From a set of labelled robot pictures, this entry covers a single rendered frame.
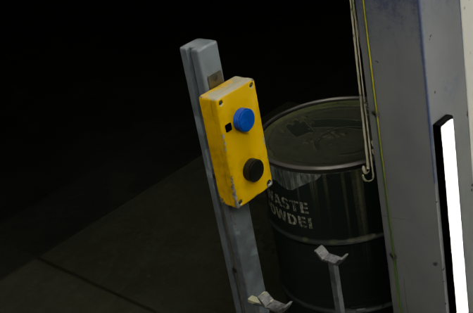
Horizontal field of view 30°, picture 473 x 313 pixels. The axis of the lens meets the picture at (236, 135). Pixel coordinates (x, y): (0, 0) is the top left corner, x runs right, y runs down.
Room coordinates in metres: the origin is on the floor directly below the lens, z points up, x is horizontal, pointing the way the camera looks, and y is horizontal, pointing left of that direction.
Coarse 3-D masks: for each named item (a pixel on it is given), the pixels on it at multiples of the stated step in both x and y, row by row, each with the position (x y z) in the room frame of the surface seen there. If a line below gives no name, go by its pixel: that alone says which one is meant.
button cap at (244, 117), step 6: (240, 108) 1.69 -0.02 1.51; (246, 108) 1.69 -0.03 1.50; (234, 114) 1.68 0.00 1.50; (240, 114) 1.67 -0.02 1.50; (246, 114) 1.68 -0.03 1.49; (252, 114) 1.69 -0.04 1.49; (234, 120) 1.68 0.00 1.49; (240, 120) 1.67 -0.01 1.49; (246, 120) 1.68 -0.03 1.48; (252, 120) 1.69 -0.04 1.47; (234, 126) 1.68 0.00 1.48; (240, 126) 1.67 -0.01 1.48; (246, 126) 1.68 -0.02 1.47; (252, 126) 1.69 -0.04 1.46
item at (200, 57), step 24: (192, 48) 1.75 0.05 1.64; (216, 48) 1.75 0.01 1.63; (192, 72) 1.75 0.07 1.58; (192, 96) 1.75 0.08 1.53; (216, 192) 1.74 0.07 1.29; (216, 216) 1.75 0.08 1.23; (240, 216) 1.73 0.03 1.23; (240, 240) 1.72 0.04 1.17; (240, 264) 1.72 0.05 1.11; (240, 288) 1.74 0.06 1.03; (264, 288) 1.75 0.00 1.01; (240, 312) 1.75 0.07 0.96; (264, 312) 1.74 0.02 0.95
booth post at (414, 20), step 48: (384, 0) 1.97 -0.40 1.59; (432, 0) 1.94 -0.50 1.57; (384, 48) 1.98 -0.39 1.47; (432, 48) 1.93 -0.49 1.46; (384, 96) 2.00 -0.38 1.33; (432, 96) 1.92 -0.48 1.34; (384, 144) 2.01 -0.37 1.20; (432, 144) 1.91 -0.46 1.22; (432, 192) 1.91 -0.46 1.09; (384, 240) 2.04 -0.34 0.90; (432, 240) 1.92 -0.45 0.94; (432, 288) 1.93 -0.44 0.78
